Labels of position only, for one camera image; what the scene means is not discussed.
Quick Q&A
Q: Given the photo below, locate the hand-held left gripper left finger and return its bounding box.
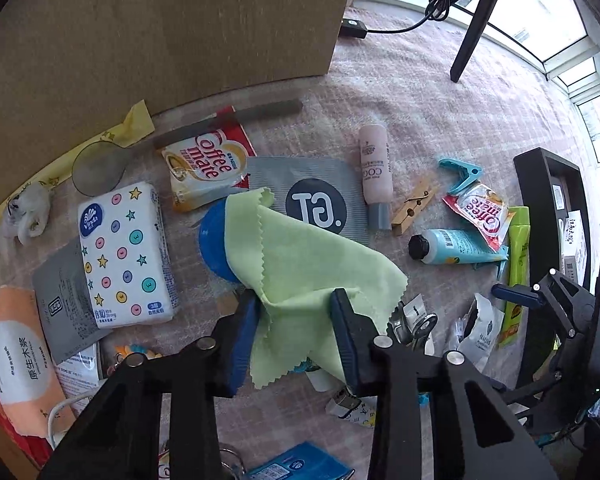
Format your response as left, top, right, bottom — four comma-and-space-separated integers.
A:
39, 290, 262, 480

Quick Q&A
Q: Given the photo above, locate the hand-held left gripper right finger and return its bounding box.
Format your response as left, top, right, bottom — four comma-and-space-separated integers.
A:
329, 287, 558, 480

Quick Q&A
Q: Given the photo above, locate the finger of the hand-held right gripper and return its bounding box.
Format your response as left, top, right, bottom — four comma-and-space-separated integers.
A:
489, 334, 599, 412
491, 268, 595, 337

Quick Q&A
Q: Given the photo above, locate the green glove packet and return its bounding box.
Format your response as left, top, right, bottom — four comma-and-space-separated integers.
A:
496, 206, 532, 351

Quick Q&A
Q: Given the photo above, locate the printed white box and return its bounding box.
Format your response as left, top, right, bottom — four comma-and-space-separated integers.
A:
559, 209, 589, 287

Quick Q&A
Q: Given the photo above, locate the light green cloth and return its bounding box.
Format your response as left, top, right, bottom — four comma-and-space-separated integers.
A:
224, 187, 409, 391

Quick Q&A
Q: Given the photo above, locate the black container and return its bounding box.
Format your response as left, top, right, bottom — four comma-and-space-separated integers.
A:
513, 147, 595, 397

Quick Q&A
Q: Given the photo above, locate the teal clothespin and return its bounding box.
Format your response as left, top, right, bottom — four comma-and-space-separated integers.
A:
438, 157, 483, 194
472, 259, 509, 282

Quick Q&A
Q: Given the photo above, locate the small white packet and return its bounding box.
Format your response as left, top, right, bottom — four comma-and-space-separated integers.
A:
326, 389, 379, 431

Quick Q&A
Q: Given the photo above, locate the metal nail clipper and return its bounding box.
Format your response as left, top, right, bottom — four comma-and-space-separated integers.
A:
389, 295, 439, 352

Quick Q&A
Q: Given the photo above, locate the teal hand cream tube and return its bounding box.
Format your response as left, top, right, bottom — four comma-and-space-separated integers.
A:
408, 228, 510, 266

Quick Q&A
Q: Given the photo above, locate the small coffee creamer sachet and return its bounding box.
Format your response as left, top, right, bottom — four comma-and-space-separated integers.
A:
442, 182, 512, 254

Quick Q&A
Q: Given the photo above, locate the blue round lid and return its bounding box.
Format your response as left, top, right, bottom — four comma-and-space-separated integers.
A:
198, 198, 242, 284

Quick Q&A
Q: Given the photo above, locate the blue packet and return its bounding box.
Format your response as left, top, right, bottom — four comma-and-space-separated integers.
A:
247, 441, 356, 480

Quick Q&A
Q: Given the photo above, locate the wooden clothespin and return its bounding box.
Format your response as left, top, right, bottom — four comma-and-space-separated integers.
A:
390, 172, 441, 238

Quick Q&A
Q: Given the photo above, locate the polka-dot tissue pack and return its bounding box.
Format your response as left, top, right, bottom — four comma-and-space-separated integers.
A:
77, 182, 179, 330

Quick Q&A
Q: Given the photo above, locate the grey round-logo sachet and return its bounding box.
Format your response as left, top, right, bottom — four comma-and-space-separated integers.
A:
244, 156, 372, 247

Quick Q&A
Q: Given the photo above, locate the white blue printed sachet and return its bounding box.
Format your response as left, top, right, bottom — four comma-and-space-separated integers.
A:
54, 342, 104, 412

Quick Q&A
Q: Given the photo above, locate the pink tube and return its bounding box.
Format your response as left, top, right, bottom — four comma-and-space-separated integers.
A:
358, 124, 395, 231

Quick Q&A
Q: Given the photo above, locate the large coffee creamer sachet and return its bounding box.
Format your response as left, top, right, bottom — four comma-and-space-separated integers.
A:
160, 105, 258, 214

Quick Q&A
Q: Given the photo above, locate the grey foil packet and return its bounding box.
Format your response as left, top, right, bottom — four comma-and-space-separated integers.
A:
32, 237, 114, 365

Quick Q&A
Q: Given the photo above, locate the orange tissue pack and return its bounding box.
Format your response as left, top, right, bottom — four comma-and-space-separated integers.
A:
0, 284, 77, 437

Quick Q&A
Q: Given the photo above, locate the round lens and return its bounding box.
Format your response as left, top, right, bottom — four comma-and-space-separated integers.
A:
71, 142, 127, 197

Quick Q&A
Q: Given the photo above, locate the grey nail file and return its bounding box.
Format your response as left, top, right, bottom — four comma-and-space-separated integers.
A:
152, 99, 305, 150

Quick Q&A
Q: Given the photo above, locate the yellow paper strip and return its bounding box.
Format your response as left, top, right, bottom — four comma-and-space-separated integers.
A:
0, 99, 157, 245

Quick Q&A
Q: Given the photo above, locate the red packet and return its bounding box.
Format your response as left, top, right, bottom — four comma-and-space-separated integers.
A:
0, 374, 57, 467

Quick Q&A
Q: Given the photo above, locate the white crumpled plastic bag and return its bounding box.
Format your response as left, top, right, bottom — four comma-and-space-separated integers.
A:
0, 182, 52, 247

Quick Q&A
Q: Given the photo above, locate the black power strip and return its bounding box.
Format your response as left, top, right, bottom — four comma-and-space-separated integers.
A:
340, 17, 369, 41

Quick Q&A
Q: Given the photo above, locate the cardboard box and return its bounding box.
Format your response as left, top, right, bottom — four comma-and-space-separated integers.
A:
0, 0, 362, 231

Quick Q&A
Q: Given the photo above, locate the white charger cable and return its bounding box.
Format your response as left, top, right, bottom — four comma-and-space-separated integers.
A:
47, 389, 97, 449

